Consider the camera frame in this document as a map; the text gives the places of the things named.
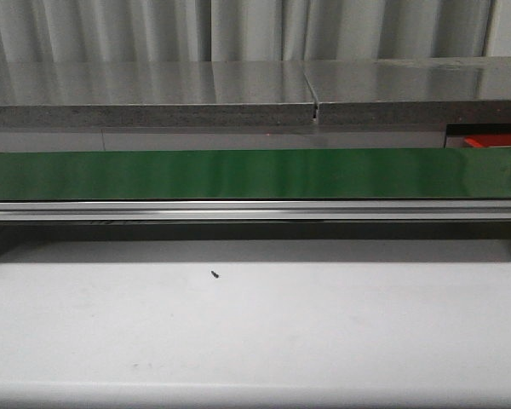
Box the grey stone slab right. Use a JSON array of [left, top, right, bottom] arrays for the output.
[[303, 57, 511, 126]]

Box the red plastic tray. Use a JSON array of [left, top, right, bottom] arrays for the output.
[[463, 134, 511, 148]]

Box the grey curtain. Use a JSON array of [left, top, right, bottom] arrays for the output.
[[0, 1, 511, 62]]

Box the aluminium conveyor frame rail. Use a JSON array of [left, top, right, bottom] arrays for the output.
[[0, 199, 511, 222]]

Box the green conveyor belt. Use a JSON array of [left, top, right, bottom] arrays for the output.
[[0, 148, 511, 201]]

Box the grey stone slab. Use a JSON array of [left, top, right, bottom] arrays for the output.
[[303, 57, 511, 126], [0, 61, 315, 129]]

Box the grey stone slab left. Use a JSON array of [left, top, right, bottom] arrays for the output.
[[0, 61, 315, 129]]

